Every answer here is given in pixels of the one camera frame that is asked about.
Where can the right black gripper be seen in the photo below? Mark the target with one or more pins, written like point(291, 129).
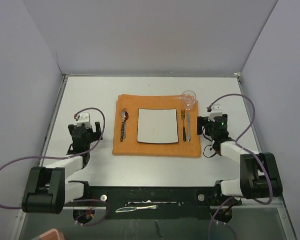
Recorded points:
point(203, 121)

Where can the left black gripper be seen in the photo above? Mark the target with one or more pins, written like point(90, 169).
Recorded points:
point(95, 135)

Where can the silver knife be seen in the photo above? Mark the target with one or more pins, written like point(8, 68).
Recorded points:
point(188, 127)

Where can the green handled utensil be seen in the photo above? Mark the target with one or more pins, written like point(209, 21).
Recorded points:
point(183, 125)

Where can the clear plastic cup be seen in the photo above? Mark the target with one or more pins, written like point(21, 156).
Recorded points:
point(188, 98)

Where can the silver spoon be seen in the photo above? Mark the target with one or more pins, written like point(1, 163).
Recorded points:
point(124, 132)

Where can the orange cloth placemat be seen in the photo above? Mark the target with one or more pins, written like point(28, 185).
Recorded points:
point(130, 146)

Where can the white square plate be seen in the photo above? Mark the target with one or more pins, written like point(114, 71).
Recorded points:
point(157, 126)

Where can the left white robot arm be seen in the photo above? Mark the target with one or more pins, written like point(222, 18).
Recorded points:
point(46, 189)

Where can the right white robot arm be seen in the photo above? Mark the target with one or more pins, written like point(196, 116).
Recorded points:
point(258, 172)

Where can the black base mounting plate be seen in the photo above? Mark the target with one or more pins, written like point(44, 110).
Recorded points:
point(174, 202)

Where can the iridescent knife below table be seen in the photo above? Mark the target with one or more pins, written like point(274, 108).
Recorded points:
point(135, 208)

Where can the pink box corner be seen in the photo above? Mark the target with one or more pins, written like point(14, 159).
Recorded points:
point(52, 234)

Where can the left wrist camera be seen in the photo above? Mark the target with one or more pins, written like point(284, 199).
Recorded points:
point(83, 120)

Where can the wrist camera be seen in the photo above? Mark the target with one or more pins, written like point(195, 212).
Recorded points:
point(83, 120)
point(214, 110)

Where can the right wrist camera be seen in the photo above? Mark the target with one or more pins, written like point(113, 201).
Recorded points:
point(214, 110)

